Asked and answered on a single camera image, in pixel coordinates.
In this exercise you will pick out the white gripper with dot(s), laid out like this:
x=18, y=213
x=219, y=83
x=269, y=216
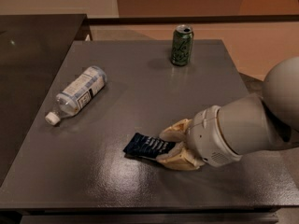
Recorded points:
x=206, y=137

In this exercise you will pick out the dark blue rxbar wrapper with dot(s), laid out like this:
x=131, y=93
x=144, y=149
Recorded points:
x=147, y=147

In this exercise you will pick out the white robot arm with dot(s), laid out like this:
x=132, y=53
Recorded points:
x=266, y=121

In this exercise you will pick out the green soda can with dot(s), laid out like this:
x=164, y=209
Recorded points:
x=182, y=45

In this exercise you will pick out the clear plastic water bottle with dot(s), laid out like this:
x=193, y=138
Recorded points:
x=77, y=94

